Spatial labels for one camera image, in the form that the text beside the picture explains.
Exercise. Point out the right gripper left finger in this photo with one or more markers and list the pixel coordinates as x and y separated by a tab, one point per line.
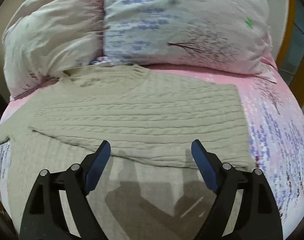
43	216

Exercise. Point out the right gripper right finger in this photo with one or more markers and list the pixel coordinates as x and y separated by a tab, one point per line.
258	216

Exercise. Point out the beige cable knit sweater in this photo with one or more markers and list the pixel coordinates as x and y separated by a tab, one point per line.
150	188

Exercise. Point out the pink floral bed sheet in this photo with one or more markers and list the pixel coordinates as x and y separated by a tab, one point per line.
275	135

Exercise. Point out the blue white floral pillow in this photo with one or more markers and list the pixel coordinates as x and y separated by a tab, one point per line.
227	35

